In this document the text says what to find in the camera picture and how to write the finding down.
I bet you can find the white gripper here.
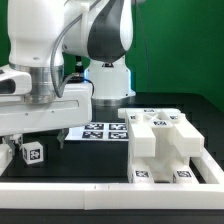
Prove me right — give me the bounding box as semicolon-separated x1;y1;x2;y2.
0;83;92;155

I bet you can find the white tagged cube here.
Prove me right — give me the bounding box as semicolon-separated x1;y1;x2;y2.
22;142;44;165
14;134;23;149

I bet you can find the white chair back frame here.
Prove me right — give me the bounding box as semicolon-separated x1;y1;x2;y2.
118;108;204;158

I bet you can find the white chair seat with pegs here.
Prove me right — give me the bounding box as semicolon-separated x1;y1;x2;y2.
127;113;201;183

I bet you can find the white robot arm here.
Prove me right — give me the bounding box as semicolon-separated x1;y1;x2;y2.
0;0;133;136

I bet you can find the white marker sheet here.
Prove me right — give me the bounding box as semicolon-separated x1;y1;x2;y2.
65;122;128;141

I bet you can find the white left border rail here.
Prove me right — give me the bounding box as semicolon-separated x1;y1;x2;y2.
0;144;13;176

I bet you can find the white border rail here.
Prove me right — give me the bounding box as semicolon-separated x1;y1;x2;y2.
0;183;224;210
191;149;224;185
0;144;13;176

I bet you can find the grey corrugated hose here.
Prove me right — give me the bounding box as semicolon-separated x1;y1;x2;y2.
49;0;101;99

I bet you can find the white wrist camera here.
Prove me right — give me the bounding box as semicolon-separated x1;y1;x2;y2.
0;65;32;96

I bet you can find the white front border rail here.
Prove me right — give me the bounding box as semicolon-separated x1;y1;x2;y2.
0;183;224;210

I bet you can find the white right border rail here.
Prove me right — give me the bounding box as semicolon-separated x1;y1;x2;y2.
191;149;224;185

